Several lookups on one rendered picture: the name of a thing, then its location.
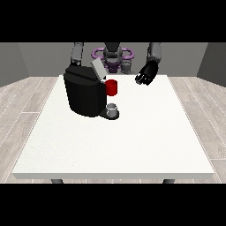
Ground pale grey machine lid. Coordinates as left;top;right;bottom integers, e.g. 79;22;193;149
90;57;108;81

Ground red pod holder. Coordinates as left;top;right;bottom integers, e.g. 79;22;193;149
105;79;118;97

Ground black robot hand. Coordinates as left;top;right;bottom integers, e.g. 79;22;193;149
134;59;160;87

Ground small grey coffee pod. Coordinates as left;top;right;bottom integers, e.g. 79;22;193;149
120;60;132;75

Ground small grey cup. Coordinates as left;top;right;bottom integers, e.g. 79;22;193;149
106;102;119;117

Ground grey robot trunk purple rings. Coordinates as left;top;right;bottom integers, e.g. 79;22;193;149
91;42;136;74

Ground black coffee machine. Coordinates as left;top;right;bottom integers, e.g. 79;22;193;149
63;64;120;120

